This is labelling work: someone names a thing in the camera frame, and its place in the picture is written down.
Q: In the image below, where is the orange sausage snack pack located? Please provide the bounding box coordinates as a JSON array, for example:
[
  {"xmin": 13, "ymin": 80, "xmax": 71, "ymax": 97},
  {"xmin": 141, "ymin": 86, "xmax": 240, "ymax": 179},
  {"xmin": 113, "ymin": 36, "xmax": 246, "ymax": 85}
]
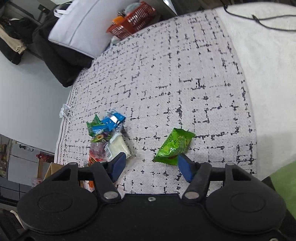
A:
[{"xmin": 80, "ymin": 181, "xmax": 95, "ymax": 192}]

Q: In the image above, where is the purple clear snack packet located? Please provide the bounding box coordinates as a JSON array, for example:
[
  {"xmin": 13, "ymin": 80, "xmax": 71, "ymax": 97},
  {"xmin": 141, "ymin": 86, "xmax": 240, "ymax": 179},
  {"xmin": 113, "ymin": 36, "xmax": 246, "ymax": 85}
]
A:
[{"xmin": 89, "ymin": 142, "xmax": 107, "ymax": 162}]

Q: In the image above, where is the white rice cake pack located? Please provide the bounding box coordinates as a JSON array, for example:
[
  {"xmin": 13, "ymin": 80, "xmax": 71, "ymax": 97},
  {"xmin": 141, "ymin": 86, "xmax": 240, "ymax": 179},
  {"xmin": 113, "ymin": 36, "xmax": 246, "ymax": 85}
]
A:
[{"xmin": 104, "ymin": 132, "xmax": 132, "ymax": 162}]

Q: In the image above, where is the light blue plum candy packet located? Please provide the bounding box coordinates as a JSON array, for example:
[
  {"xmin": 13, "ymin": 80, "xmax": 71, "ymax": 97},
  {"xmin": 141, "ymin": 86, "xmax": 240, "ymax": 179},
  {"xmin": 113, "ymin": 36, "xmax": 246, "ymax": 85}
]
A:
[{"xmin": 91, "ymin": 132, "xmax": 113, "ymax": 143}]

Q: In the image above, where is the light green snack packet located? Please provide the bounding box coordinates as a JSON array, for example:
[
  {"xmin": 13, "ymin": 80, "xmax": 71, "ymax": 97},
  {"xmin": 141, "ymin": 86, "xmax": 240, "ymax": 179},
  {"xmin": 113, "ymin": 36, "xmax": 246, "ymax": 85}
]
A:
[{"xmin": 152, "ymin": 128, "xmax": 195, "ymax": 166}]

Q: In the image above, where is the blue snack packet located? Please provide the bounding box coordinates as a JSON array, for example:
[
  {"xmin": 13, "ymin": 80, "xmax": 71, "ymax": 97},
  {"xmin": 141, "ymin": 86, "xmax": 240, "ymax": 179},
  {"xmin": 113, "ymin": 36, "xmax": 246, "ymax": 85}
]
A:
[{"xmin": 102, "ymin": 109, "xmax": 125, "ymax": 132}]

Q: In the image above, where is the dark green candy packet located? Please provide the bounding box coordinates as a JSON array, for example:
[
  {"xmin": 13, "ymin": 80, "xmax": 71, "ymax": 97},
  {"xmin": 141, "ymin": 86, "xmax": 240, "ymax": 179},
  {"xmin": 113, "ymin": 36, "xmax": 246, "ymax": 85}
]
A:
[{"xmin": 86, "ymin": 115, "xmax": 103, "ymax": 137}]

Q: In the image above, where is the red snack packet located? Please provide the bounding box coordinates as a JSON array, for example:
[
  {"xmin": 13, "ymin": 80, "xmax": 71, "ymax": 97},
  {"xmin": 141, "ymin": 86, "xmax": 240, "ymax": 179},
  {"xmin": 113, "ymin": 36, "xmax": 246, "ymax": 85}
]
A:
[{"xmin": 88, "ymin": 156, "xmax": 103, "ymax": 166}]

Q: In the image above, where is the brown cardboard box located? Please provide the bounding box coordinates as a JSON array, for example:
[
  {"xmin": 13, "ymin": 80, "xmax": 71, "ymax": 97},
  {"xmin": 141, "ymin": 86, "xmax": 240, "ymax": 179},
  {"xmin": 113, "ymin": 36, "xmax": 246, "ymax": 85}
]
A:
[{"xmin": 44, "ymin": 163, "xmax": 64, "ymax": 179}]

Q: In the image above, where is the white face mask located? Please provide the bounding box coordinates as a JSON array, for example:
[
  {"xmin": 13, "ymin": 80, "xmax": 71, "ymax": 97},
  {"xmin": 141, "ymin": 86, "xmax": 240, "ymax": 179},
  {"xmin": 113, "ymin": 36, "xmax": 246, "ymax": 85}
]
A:
[{"xmin": 59, "ymin": 104, "xmax": 73, "ymax": 123}]

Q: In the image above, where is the patterned white bed blanket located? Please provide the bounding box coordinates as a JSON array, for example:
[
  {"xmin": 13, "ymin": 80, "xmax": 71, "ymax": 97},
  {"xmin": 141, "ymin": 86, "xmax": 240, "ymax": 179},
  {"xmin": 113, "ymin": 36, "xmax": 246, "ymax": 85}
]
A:
[{"xmin": 55, "ymin": 10, "xmax": 257, "ymax": 194}]

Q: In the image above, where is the black jacket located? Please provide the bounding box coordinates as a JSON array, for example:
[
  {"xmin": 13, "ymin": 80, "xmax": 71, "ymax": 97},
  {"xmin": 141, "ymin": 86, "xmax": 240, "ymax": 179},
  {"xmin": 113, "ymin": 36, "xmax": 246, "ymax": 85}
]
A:
[{"xmin": 32, "ymin": 10, "xmax": 93, "ymax": 87}]

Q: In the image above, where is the white laptop bag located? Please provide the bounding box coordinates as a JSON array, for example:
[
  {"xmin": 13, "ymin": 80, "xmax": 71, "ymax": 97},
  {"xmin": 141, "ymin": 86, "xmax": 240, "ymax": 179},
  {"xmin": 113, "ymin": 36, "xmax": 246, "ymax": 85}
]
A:
[{"xmin": 48, "ymin": 0, "xmax": 135, "ymax": 58}]

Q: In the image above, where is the red plastic basket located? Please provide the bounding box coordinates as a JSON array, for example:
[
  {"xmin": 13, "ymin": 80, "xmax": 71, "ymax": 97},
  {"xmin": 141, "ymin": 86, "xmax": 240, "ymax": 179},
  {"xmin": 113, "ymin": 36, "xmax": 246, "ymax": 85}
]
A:
[{"xmin": 106, "ymin": 1, "xmax": 156, "ymax": 40}]

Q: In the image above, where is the black charging cable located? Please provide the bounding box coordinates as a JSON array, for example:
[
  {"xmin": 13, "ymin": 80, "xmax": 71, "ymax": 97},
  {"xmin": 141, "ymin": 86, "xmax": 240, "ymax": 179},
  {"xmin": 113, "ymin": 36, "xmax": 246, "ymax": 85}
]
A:
[{"xmin": 223, "ymin": 4, "xmax": 296, "ymax": 32}]

